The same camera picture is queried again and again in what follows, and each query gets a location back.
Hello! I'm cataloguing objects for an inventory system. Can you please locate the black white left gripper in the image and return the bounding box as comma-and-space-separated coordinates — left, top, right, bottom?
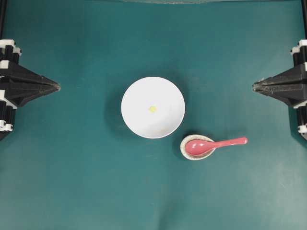
0, 39, 60, 140

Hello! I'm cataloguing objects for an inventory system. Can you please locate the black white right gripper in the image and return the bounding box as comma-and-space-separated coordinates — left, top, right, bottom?
253, 39, 307, 140

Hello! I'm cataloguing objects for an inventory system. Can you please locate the pink plastic spoon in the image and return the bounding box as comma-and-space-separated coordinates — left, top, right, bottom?
185, 137, 248, 156

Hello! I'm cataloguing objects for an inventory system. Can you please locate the speckled beige spoon rest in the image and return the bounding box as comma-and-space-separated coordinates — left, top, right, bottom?
180, 134, 215, 161

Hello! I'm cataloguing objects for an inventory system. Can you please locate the white ceramic bowl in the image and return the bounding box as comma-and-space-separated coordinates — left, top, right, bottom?
121, 77, 185, 139

